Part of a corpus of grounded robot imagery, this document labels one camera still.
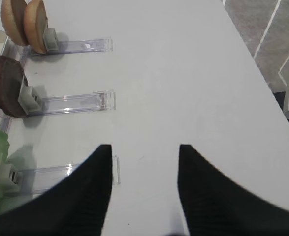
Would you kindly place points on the clear pusher rail for buns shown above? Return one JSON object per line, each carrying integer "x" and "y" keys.
{"x": 56, "y": 47}

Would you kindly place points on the bun half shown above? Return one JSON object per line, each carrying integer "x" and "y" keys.
{"x": 12, "y": 17}
{"x": 35, "y": 22}

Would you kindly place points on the upright brown meat patty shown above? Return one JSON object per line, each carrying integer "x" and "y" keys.
{"x": 11, "y": 79}

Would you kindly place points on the top bun half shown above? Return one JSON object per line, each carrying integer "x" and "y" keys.
{"x": 12, "y": 17}

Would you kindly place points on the clear pusher rail for lettuce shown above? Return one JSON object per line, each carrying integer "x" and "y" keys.
{"x": 16, "y": 182}

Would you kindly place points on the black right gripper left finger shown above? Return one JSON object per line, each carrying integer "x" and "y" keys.
{"x": 76, "y": 206}

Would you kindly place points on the clear pusher rail for patty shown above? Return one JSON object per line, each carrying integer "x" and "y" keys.
{"x": 28, "y": 103}

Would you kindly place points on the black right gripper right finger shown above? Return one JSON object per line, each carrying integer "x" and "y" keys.
{"x": 214, "y": 205}

